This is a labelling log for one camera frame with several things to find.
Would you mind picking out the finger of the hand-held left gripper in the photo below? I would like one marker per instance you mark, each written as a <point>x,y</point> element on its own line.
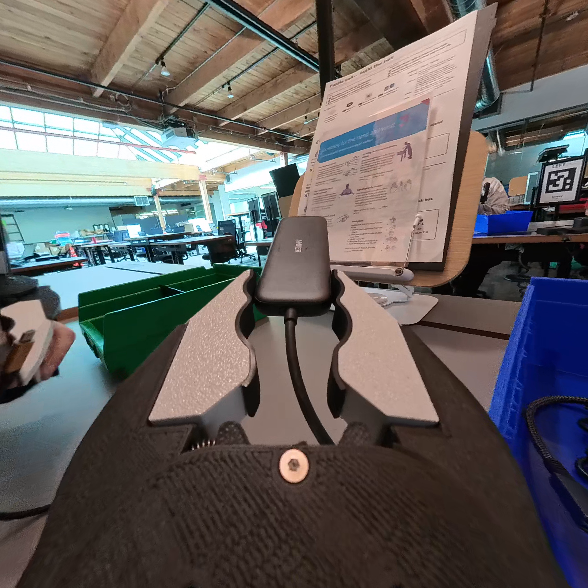
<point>32,317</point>

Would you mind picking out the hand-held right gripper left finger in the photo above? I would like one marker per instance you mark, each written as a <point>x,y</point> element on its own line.
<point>206,358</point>

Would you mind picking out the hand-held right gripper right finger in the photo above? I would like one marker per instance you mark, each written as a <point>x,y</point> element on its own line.
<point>386,363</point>

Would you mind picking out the green plastic bin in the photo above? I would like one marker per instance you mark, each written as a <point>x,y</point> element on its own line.
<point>133,335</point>

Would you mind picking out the black usb hub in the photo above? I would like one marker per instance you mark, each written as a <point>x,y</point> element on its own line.
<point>294,275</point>

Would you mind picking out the blue plastic bin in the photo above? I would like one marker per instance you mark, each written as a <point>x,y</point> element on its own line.
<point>542,349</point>

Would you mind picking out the person's left hand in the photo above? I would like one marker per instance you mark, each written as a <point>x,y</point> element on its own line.
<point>62,349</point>

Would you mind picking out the black office chair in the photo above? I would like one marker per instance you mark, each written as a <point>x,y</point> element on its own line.
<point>227,229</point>

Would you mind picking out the blue header leaflet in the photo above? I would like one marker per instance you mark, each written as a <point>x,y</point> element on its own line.
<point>367,183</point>

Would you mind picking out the small blue bin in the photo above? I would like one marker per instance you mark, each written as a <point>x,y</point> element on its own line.
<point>500,224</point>

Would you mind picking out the black monitor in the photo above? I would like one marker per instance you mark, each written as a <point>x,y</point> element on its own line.
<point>285,181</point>

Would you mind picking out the ceiling heater unit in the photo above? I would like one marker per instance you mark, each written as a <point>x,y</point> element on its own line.
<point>179,133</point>

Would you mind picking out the framed marker sign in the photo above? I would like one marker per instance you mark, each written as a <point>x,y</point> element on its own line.
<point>560,181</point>

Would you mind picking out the white instruction sheet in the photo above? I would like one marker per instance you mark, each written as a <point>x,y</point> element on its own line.
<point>454,69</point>

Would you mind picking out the black metal pole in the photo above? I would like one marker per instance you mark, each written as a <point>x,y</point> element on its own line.
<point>325,41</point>

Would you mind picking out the silver ceiling duct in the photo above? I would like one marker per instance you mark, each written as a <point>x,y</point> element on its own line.
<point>489,87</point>

